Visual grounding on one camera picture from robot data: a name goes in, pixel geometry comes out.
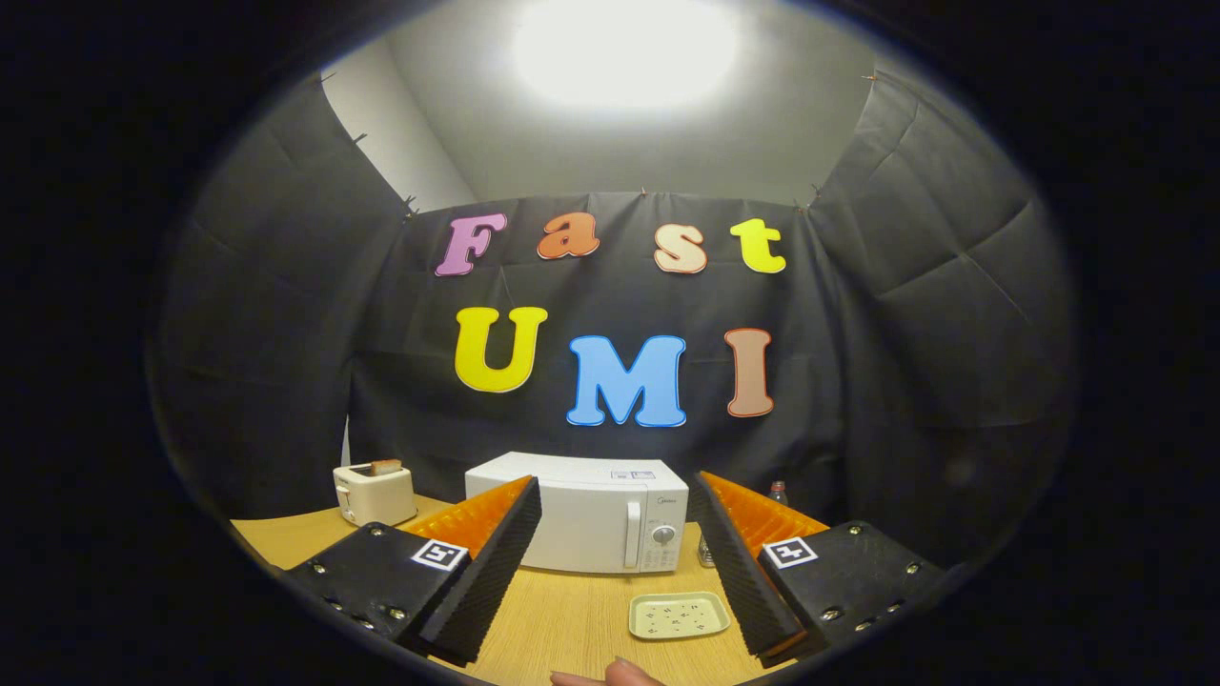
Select white microwave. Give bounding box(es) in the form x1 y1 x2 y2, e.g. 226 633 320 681
464 452 690 575

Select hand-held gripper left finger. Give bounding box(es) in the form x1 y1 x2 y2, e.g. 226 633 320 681
282 474 544 668

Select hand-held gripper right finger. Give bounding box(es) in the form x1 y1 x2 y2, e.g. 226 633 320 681
687 471 946 670

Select black backdrop cloth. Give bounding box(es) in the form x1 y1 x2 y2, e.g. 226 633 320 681
148 67 1078 573

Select white toaster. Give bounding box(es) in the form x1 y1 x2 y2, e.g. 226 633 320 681
333 462 418 528

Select cream speckled rectangular plate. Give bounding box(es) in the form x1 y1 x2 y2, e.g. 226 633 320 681
628 592 732 641

